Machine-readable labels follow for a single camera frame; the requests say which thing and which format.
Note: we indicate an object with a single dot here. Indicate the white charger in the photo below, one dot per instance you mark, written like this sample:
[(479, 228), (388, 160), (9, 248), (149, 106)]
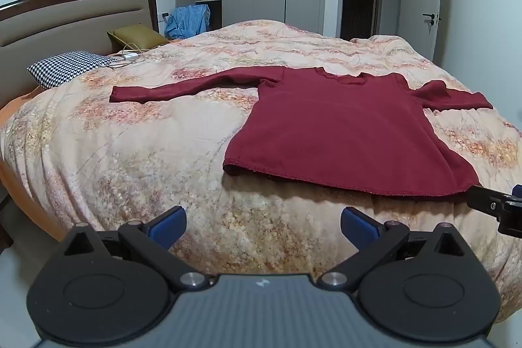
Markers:
[(130, 57)]

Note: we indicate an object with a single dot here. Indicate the olive green pillow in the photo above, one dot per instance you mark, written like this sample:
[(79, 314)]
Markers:
[(136, 36)]

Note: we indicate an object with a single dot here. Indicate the houndstooth pillow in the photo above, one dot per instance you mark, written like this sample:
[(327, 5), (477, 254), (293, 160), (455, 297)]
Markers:
[(67, 66)]

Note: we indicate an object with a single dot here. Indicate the blue garment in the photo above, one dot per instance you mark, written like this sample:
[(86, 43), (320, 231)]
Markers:
[(185, 22)]

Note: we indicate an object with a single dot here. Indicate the orange bed sheet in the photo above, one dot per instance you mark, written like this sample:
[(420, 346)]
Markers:
[(20, 185)]

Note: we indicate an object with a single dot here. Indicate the dark red sweater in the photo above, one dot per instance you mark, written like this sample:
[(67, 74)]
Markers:
[(326, 128)]

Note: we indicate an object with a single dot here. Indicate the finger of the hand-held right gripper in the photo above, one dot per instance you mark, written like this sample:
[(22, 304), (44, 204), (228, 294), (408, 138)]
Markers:
[(485, 199), (518, 190)]

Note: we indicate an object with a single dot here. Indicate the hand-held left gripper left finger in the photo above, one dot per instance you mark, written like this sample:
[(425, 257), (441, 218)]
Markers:
[(169, 227)]

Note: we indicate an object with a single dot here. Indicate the padded bed headboard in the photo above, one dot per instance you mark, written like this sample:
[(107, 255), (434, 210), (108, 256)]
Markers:
[(61, 26)]

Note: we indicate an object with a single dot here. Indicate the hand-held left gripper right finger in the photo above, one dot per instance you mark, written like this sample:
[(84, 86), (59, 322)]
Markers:
[(359, 227)]

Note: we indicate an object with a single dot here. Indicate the floral quilt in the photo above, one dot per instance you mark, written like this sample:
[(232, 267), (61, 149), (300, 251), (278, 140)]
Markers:
[(142, 152)]

